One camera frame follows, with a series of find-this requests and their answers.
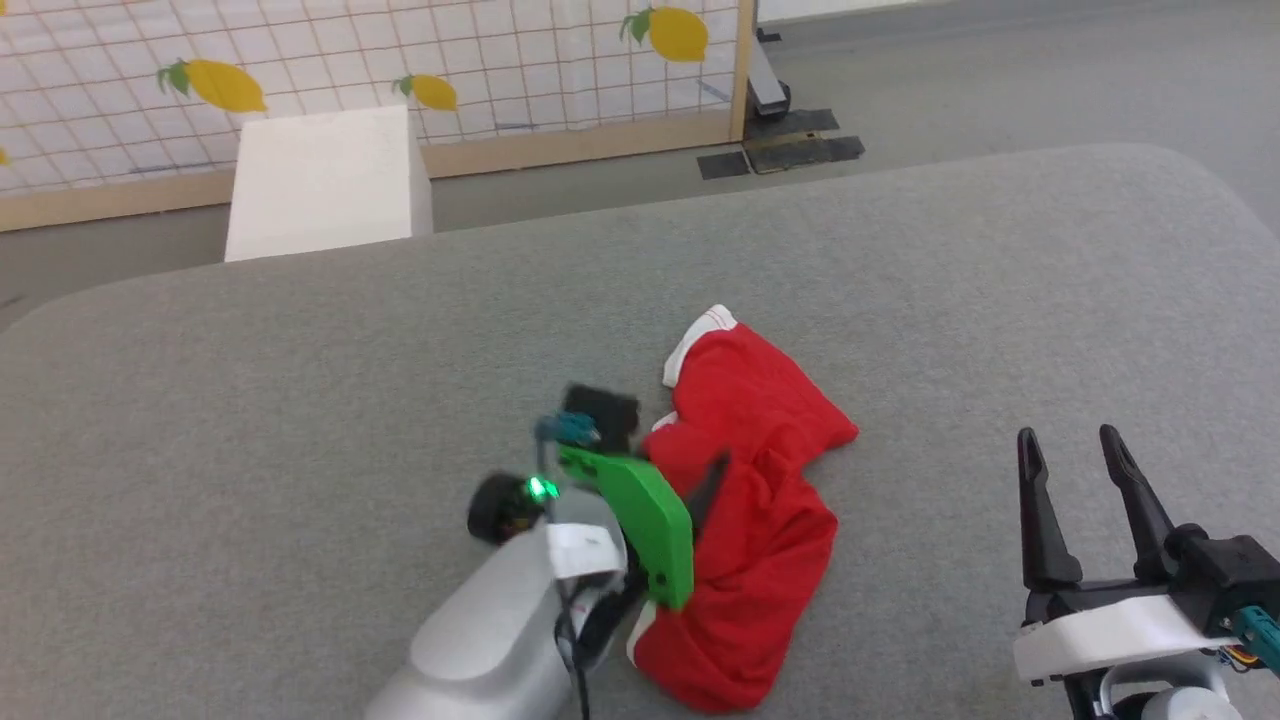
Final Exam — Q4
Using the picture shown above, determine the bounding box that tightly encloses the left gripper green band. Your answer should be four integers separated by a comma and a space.
553, 445, 732, 613

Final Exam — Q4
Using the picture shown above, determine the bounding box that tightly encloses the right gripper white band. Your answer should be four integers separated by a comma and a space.
1012, 424, 1280, 689

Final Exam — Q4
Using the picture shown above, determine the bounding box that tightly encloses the red garment with white trim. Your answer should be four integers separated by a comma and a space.
627, 304, 860, 714

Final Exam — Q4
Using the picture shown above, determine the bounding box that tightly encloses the grey fabric sofa cushion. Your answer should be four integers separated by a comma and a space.
0, 142, 1280, 720

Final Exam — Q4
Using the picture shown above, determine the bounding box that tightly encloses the grey metal stand leg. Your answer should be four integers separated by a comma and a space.
746, 0, 793, 119

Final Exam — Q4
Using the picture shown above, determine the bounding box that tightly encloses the white rectangular box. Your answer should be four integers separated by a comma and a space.
224, 104, 435, 264

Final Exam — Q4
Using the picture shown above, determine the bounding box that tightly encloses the lemon print grid partition screen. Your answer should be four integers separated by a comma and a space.
0, 0, 757, 233

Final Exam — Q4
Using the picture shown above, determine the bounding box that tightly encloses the teal connector with coloured wires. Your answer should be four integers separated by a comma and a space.
1218, 604, 1280, 673

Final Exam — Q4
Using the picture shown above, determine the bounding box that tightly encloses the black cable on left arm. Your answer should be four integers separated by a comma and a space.
553, 578, 593, 720

